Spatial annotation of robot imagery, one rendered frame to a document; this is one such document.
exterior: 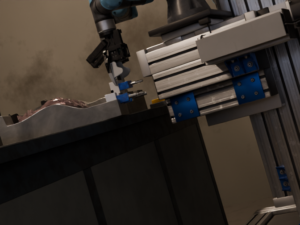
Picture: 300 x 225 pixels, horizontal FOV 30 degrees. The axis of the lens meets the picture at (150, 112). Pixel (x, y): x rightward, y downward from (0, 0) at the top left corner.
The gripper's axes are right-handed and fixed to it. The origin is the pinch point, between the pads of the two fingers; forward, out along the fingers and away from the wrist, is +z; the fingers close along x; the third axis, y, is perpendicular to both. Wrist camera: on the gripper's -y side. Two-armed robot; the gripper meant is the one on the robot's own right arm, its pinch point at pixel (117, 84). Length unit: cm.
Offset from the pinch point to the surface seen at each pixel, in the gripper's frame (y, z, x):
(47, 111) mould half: 3, 7, -71
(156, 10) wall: -23, -55, 159
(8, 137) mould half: -11, 11, -75
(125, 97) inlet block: 26, 10, -57
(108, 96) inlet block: 21, 8, -59
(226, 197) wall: -11, 89, 158
